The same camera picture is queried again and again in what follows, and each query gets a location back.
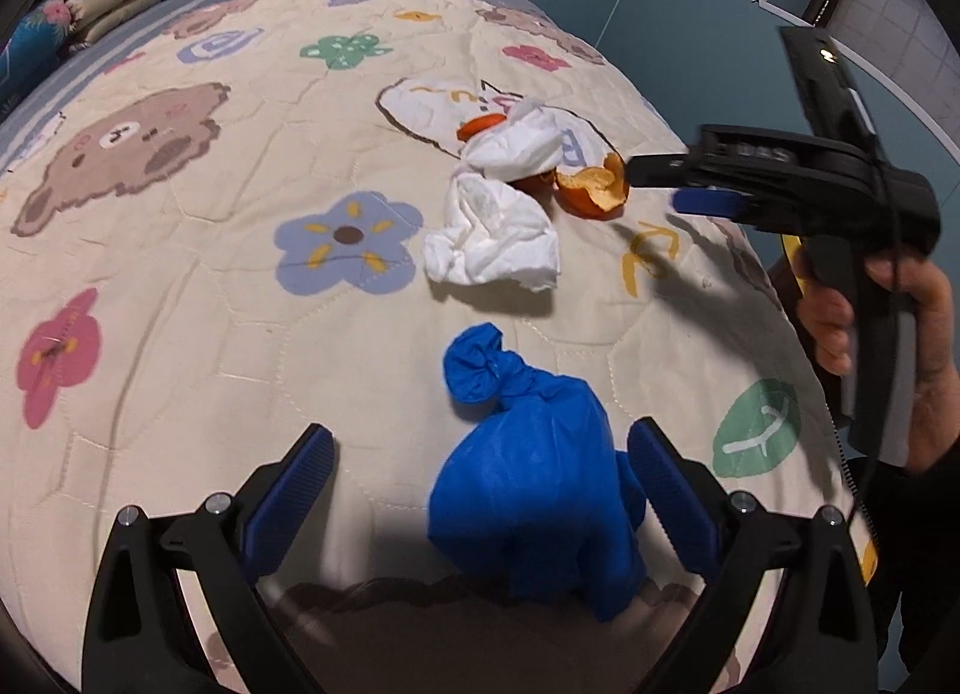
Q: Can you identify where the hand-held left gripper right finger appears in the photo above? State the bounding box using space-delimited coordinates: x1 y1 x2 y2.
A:
626 416 882 694

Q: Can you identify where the white crumpled tissue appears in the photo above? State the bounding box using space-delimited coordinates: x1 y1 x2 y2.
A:
459 98 601 183
422 175 561 292

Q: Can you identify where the person's right forearm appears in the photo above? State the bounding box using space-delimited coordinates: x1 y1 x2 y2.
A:
870 439 960 674

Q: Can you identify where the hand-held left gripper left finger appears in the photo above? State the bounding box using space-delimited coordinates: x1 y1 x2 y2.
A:
79 422 336 694

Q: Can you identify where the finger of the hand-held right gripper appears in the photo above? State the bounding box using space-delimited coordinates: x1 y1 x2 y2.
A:
670 186 760 219
625 150 702 190

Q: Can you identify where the blue floral pillow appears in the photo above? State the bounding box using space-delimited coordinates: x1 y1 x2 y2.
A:
0 0 77 112

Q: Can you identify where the large curled orange peel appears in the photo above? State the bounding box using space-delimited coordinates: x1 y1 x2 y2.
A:
553 151 631 221

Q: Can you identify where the blue plastic bag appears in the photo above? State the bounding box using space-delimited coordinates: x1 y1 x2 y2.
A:
426 323 648 624

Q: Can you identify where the person's right hand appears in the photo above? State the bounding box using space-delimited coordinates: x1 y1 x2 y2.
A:
793 244 960 476

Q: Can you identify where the cream printed blanket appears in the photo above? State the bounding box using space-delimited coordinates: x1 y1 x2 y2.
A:
0 0 878 694

